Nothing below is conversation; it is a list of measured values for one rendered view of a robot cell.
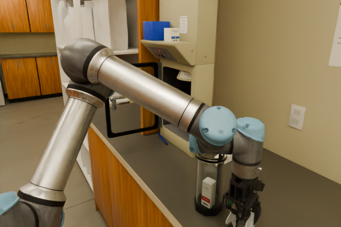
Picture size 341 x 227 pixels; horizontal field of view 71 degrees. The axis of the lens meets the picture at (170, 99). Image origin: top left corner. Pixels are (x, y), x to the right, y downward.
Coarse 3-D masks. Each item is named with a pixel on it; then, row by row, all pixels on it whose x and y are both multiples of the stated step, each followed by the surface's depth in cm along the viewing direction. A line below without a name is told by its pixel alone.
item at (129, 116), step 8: (152, 72) 133; (112, 96) 126; (120, 96) 128; (120, 104) 129; (128, 104) 131; (136, 104) 133; (112, 112) 128; (120, 112) 130; (128, 112) 132; (136, 112) 135; (144, 112) 137; (152, 112) 139; (112, 120) 129; (120, 120) 131; (128, 120) 134; (136, 120) 136; (144, 120) 138; (152, 120) 141; (112, 128) 131; (120, 128) 133; (128, 128) 135; (136, 128) 137
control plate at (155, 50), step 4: (152, 48) 121; (156, 48) 117; (160, 48) 113; (156, 52) 123; (160, 52) 118; (168, 52) 111; (156, 56) 129; (160, 56) 124; (164, 56) 120; (168, 56) 116; (172, 56) 112; (172, 60) 117; (176, 60) 114
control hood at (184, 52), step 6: (144, 42) 122; (150, 42) 116; (156, 42) 111; (162, 42) 108; (168, 42) 106; (174, 42) 106; (180, 42) 106; (186, 42) 107; (192, 42) 107; (162, 48) 112; (168, 48) 107; (174, 48) 102; (180, 48) 101; (186, 48) 103; (192, 48) 105; (174, 54) 109; (180, 54) 104; (186, 54) 104; (192, 54) 106; (168, 60) 121; (180, 60) 110; (186, 60) 105; (192, 60) 106
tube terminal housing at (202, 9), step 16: (160, 0) 124; (176, 0) 113; (192, 0) 103; (208, 0) 103; (160, 16) 126; (176, 16) 115; (192, 16) 105; (208, 16) 105; (192, 32) 107; (208, 32) 107; (208, 48) 110; (176, 64) 121; (208, 64) 112; (192, 80) 112; (208, 80) 115; (192, 96) 114; (208, 96) 117; (160, 128) 146; (176, 144) 133
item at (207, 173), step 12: (204, 156) 87; (216, 156) 86; (204, 168) 80; (216, 168) 79; (204, 180) 81; (216, 180) 81; (204, 192) 82; (216, 192) 82; (204, 204) 84; (216, 204) 84
